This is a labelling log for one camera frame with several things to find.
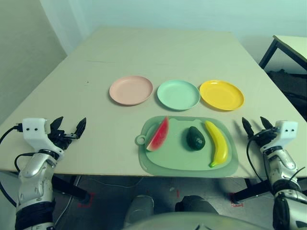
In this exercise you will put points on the grey robot left leg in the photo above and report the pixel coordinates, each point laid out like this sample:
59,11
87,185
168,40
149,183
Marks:
140,208

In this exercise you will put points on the beige side table black frame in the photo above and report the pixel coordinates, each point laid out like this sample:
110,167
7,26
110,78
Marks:
292,46

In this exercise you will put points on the black cloth heap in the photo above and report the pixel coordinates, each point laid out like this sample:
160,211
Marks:
292,83

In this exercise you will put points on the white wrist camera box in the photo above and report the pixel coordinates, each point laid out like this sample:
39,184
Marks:
287,130
33,130

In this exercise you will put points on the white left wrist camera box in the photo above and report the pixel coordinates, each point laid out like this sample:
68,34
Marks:
33,130

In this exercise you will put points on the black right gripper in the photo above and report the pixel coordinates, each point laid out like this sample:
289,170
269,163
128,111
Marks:
263,139

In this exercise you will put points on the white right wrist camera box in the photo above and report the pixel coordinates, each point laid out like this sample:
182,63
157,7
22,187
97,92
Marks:
287,130

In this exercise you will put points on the dark green toy avocado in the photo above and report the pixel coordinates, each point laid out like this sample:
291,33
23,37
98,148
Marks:
195,140

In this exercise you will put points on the toy watermelon slice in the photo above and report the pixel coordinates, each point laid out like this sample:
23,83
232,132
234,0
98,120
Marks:
159,136

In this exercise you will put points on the yellow toy banana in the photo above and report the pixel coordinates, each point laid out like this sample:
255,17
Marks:
219,143

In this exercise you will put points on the black table leg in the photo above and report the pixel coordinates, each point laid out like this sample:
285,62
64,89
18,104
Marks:
69,188
251,191

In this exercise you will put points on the green cutting board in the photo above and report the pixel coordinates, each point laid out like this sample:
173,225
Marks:
177,160

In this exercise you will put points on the small white paper scrap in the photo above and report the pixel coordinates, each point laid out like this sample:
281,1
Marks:
172,189

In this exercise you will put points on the mint green plate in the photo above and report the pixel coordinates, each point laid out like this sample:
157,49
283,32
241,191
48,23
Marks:
178,94

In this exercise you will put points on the grey robot leg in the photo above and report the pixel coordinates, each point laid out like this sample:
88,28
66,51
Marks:
196,204
140,208

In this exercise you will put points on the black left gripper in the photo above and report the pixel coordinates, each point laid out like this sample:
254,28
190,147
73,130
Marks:
62,140

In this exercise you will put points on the pink plate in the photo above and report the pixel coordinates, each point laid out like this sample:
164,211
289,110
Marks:
130,89

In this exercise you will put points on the grey robot right leg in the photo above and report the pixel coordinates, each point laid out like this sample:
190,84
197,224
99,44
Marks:
196,204

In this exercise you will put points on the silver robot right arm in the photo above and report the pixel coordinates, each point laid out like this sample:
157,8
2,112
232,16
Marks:
283,167

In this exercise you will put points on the yellow plate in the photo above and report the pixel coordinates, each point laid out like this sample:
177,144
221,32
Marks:
221,94

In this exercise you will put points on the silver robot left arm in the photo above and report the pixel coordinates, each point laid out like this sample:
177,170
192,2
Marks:
33,172

